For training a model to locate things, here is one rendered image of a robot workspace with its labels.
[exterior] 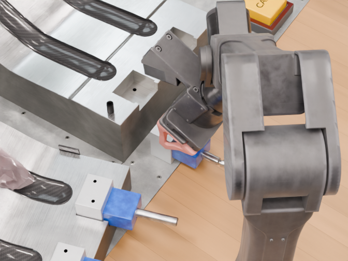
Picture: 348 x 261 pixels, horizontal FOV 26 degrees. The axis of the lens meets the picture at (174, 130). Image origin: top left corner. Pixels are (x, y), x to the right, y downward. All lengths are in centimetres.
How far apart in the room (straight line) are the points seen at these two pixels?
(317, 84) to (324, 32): 68
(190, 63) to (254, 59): 34
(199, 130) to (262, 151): 38
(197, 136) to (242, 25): 16
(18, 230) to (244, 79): 47
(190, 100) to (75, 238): 23
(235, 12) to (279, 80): 28
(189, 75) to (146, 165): 20
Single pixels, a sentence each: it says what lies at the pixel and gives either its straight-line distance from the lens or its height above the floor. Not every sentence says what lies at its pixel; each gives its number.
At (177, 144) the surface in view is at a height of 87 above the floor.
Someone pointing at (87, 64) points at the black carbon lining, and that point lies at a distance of 114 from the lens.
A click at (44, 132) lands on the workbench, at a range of 117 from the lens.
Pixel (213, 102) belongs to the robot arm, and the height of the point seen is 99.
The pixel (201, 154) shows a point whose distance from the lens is 108.
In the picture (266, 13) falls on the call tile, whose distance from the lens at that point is 128.
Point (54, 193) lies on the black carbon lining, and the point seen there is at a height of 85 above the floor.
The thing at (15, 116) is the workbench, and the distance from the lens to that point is 120.
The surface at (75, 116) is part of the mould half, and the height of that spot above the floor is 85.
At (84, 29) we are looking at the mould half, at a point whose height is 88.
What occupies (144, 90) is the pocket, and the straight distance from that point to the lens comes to 112.
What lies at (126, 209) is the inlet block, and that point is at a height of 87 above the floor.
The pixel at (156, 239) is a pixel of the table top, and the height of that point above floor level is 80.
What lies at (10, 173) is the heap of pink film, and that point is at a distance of 103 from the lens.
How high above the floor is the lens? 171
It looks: 52 degrees down
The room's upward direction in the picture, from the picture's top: straight up
